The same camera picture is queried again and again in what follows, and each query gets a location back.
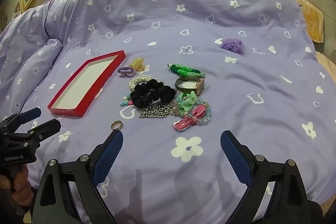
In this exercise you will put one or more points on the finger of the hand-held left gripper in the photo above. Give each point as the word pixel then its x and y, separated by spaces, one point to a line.
pixel 31 114
pixel 47 127

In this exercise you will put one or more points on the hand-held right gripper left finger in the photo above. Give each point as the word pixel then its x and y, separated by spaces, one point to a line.
pixel 110 153

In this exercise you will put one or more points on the purple pompom scrunchie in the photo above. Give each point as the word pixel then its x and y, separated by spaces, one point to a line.
pixel 231 44

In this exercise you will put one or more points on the black scrunchie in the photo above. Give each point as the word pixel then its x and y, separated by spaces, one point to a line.
pixel 152 92

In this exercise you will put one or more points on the gold wrist watch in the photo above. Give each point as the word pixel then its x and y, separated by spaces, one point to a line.
pixel 199 86

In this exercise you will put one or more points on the orange towel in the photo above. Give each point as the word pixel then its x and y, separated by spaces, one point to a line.
pixel 312 19

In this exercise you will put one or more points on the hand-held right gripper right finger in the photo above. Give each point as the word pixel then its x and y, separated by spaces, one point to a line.
pixel 233 158

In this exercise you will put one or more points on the purple flower print blanket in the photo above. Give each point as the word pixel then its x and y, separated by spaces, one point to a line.
pixel 183 16

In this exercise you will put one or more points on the yellow hair clip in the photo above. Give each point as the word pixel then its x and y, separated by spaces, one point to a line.
pixel 137 64

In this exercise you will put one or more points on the red tray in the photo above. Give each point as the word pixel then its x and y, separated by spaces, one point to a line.
pixel 78 85

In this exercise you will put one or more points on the person's left hand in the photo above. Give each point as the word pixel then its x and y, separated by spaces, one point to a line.
pixel 21 182

